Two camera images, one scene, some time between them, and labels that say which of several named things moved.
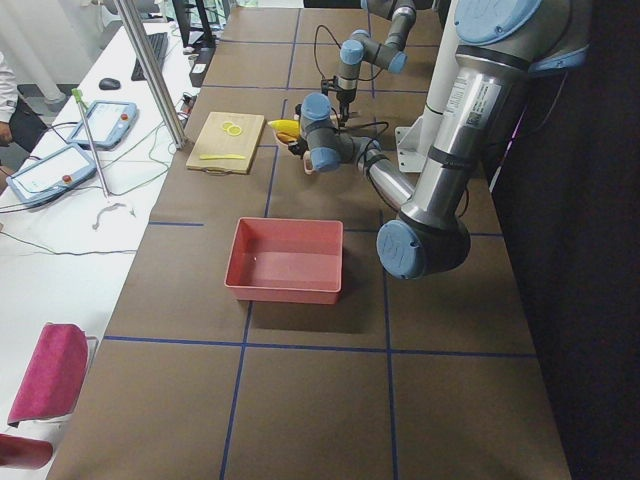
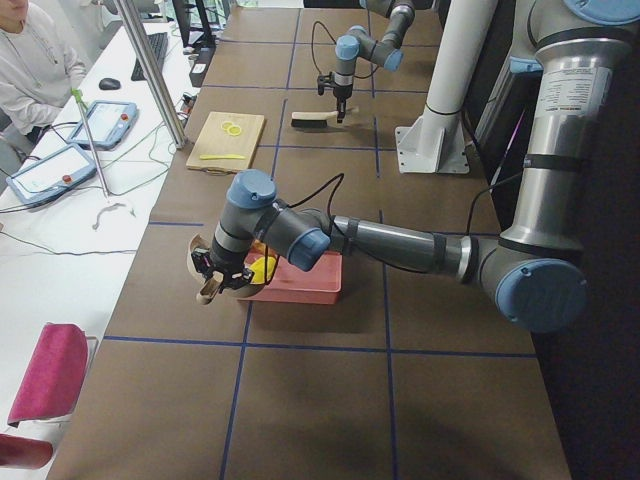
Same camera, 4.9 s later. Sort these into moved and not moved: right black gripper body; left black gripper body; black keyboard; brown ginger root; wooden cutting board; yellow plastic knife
Moved: brown ginger root; left black gripper body
Not moved: yellow plastic knife; wooden cutting board; black keyboard; right black gripper body
